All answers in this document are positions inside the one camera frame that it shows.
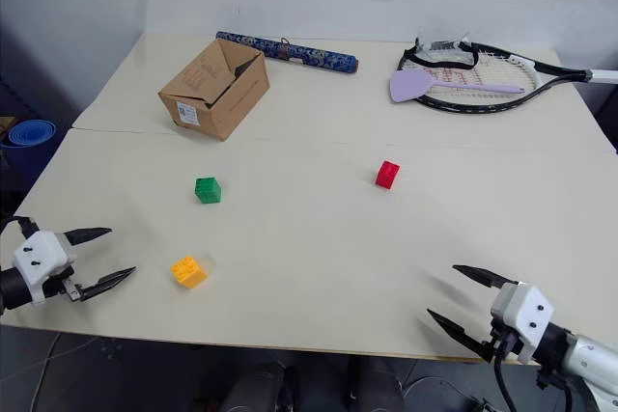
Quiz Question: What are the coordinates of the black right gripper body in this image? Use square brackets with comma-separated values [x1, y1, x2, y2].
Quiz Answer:
[479, 317, 526, 364]

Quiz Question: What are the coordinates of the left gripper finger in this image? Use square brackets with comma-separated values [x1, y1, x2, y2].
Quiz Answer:
[64, 227, 113, 246]
[79, 266, 137, 303]

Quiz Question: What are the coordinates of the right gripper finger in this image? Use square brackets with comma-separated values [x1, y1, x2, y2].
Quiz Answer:
[452, 264, 520, 290]
[426, 308, 493, 361]

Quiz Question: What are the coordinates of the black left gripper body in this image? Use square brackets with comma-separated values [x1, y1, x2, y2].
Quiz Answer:
[42, 262, 84, 303]

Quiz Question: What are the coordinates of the yellow toy brick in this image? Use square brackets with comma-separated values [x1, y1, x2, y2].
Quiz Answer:
[170, 256, 210, 290]

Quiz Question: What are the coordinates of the green toy brick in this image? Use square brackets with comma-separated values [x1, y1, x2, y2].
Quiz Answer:
[194, 177, 224, 205]

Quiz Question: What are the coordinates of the red toy brick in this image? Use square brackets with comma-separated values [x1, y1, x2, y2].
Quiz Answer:
[375, 159, 402, 190]

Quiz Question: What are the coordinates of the dark rounded shape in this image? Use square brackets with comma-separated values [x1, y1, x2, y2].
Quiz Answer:
[219, 361, 296, 412]

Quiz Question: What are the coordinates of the open brown cardboard box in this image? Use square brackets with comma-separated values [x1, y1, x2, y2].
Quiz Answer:
[157, 39, 270, 143]

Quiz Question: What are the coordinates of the purple plastic fly swatter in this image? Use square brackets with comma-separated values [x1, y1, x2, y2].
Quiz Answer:
[388, 69, 527, 104]

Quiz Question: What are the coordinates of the black white tennis racket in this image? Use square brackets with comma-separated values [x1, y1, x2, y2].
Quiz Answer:
[396, 40, 618, 115]

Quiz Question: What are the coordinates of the clear plastic bag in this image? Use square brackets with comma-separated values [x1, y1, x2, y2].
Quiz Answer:
[415, 31, 473, 54]

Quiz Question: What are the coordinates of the blue patterned long tube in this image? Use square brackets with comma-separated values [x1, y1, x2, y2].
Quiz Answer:
[215, 30, 361, 74]

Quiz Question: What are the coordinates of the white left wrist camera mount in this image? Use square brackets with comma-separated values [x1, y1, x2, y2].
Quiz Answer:
[12, 231, 78, 306]

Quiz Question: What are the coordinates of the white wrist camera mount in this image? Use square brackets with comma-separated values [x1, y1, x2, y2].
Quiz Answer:
[490, 281, 556, 366]
[12, 231, 78, 306]

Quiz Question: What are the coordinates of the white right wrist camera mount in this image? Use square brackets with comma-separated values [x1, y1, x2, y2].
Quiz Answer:
[490, 281, 556, 366]

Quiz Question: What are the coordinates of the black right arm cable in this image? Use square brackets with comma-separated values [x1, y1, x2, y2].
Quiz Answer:
[491, 334, 520, 412]

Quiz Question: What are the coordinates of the white floor cable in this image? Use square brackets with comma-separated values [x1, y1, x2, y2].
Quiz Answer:
[27, 333, 67, 412]

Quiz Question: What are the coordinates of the black strap loop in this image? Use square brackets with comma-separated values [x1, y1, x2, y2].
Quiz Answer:
[403, 41, 483, 71]

